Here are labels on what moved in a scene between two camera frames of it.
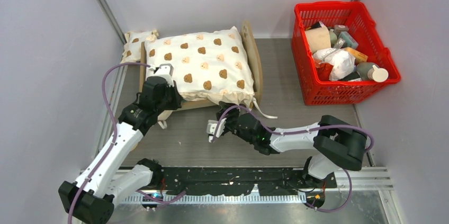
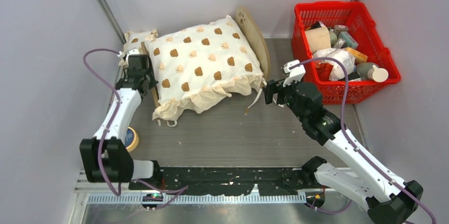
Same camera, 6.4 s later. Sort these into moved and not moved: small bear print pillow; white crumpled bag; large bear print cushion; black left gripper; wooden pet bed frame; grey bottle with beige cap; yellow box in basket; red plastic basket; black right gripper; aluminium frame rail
Moved: black left gripper; black right gripper; wooden pet bed frame; large bear print cushion
Not moved: red plastic basket; yellow box in basket; small bear print pillow; grey bottle with beige cap; white crumpled bag; aluminium frame rail
